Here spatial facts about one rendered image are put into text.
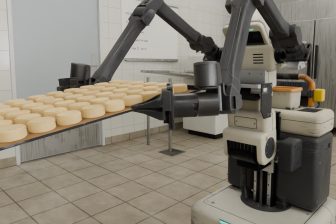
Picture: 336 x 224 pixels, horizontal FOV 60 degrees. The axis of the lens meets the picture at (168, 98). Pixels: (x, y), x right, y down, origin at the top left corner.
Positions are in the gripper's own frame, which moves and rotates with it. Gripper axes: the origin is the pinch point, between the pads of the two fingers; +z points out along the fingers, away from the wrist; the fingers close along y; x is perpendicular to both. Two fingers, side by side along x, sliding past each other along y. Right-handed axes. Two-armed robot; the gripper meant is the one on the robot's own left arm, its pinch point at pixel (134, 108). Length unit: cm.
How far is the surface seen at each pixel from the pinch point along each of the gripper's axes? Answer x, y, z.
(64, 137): 267, 92, 118
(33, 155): 241, 102, 144
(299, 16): 398, -42, -220
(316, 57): 366, 20, -232
